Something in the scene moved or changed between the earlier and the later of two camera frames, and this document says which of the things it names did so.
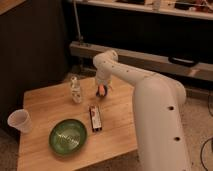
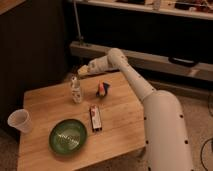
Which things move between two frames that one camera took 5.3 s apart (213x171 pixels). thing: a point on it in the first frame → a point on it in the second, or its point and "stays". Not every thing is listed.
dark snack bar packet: x=95 y=119 stays
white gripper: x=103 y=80 → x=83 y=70
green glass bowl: x=67 y=137 stays
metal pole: x=75 y=7 stays
